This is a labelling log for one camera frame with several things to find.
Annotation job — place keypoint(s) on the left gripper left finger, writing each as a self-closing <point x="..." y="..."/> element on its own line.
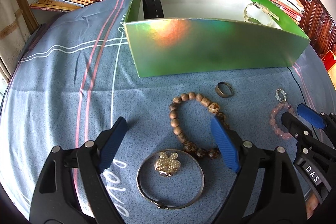
<point x="109" y="142"/>

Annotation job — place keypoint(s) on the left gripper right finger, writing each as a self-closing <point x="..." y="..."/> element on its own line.
<point x="225" y="145"/>

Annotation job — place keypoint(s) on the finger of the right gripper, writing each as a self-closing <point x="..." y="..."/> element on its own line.
<point x="295" y="127"/>
<point x="314" y="118"/>

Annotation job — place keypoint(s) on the silver metal bangle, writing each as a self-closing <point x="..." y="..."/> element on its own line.
<point x="175" y="192"/>

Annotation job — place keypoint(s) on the pearl flower brooch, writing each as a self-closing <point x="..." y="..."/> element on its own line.
<point x="167" y="165"/>

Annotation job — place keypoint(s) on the white wrist watch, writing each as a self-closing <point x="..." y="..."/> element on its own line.
<point x="259" y="14"/>

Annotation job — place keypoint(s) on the operator right hand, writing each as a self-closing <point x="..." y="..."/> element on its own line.
<point x="311" y="204"/>

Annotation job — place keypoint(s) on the blue striped bed sheet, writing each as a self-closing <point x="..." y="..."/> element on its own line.
<point x="80" y="77"/>

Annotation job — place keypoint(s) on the red wooden headboard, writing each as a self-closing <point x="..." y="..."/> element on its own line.
<point x="319" y="26"/>

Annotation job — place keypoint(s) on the green cardboard box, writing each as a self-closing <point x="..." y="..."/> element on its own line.
<point x="169" y="37"/>

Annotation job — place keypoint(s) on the beige curtain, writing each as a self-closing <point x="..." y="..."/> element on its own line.
<point x="17" y="25"/>

